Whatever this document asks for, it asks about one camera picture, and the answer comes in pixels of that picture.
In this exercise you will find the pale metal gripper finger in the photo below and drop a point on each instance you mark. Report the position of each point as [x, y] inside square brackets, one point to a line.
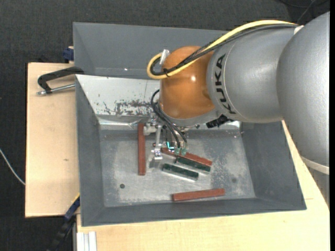
[157, 155]

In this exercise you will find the red-brown flat block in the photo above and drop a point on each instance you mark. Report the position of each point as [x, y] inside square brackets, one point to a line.
[199, 194]
[141, 153]
[201, 160]

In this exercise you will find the dark green flat block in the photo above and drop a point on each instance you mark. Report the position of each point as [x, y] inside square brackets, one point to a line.
[180, 171]
[193, 164]

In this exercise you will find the grey metal bin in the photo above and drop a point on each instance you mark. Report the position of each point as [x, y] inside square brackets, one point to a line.
[125, 187]

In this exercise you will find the pale wood flat board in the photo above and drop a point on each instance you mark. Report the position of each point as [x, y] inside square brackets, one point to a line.
[49, 145]

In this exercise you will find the black cylinder on white bracket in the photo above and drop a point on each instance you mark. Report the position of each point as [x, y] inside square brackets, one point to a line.
[216, 122]

